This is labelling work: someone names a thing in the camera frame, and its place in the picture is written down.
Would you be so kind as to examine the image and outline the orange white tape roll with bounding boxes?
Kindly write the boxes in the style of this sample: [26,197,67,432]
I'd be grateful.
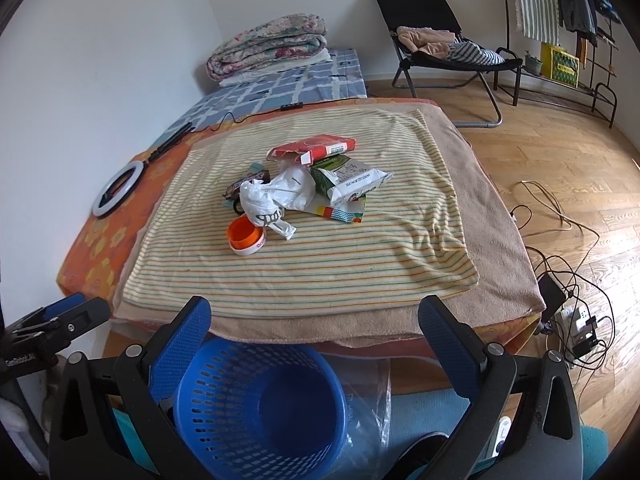
[226,214,266,256]

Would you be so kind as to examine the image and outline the green white wipes pack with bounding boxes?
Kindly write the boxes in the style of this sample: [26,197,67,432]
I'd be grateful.
[310,154,393,206]

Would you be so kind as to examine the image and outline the black remote on cable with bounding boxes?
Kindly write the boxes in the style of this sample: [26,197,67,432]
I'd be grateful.
[279,102,304,112]

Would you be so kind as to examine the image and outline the clothes on chair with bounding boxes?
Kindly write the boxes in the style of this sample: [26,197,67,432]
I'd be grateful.
[396,26,506,66]

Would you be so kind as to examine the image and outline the white power strip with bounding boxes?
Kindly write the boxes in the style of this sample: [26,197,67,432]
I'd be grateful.
[554,304,597,349]

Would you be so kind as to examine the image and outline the black floor cables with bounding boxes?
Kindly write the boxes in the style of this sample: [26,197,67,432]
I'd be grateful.
[506,179,618,371]

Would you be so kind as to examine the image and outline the dark hanging jacket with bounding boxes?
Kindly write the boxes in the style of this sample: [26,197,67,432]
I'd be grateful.
[558,0,598,46]

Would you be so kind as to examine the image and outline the striped yellow towel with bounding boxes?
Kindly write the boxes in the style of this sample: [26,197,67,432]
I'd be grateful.
[122,108,480,318]

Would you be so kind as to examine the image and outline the clear plastic bag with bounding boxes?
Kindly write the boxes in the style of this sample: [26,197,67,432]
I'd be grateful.
[326,356,392,479]

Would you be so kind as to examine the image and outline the teal orange-print tube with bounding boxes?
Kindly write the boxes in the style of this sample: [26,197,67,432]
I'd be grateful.
[250,162,265,174]

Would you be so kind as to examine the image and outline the flat colourful paper wrapper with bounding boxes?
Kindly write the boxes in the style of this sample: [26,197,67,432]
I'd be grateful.
[304,194,367,223]

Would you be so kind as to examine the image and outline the black clothes rack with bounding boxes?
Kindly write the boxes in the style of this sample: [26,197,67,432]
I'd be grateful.
[494,0,620,126]

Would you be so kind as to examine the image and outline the yellow green box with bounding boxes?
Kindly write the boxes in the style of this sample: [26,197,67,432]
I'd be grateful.
[540,42,580,88]

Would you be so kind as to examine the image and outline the striped hanging towel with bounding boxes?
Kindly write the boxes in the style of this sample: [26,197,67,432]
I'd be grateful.
[515,0,560,44]

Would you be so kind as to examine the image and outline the red snack box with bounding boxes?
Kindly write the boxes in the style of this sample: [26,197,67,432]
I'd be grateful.
[267,133,356,166]

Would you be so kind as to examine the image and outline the brown snickers wrapper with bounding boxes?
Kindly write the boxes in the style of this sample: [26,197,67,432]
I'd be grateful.
[222,169,272,201]

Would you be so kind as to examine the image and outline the blue checked bed sheet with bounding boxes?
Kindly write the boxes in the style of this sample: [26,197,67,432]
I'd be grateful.
[165,49,367,136]

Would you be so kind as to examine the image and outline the white ring light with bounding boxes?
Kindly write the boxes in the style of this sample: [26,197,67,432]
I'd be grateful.
[91,160,146,218]

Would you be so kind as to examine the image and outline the folded floral quilt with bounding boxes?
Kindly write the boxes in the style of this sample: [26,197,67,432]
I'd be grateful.
[205,13,326,82]

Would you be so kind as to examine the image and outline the white plastic bag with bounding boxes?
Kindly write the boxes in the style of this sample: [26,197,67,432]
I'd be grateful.
[240,164,316,240]

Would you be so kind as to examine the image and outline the blue plastic basket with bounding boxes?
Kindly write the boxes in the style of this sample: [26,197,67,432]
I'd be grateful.
[174,338,347,479]

